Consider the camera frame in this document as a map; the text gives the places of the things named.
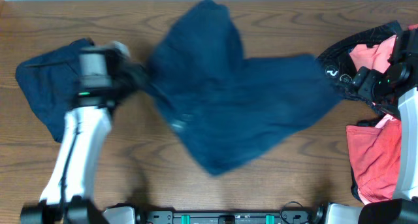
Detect folded navy shorts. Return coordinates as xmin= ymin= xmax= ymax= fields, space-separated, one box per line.
xmin=15 ymin=39 xmax=94 ymax=143

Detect light pink garment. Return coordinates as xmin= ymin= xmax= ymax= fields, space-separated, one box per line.
xmin=346 ymin=20 xmax=403 ymax=77

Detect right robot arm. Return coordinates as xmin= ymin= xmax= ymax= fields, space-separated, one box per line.
xmin=347 ymin=63 xmax=417 ymax=223

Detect red coral garment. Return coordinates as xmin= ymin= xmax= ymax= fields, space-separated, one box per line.
xmin=346 ymin=115 xmax=402 ymax=204

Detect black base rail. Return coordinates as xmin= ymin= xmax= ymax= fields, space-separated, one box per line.
xmin=104 ymin=201 xmax=327 ymax=224

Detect black patterned garment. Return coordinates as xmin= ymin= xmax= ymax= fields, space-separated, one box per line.
xmin=317 ymin=20 xmax=402 ymax=116

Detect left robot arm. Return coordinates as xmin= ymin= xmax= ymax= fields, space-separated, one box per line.
xmin=20 ymin=54 xmax=148 ymax=223

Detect navy shorts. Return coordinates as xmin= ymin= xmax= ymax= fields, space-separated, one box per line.
xmin=146 ymin=0 xmax=341 ymax=175
xmin=15 ymin=39 xmax=94 ymax=143

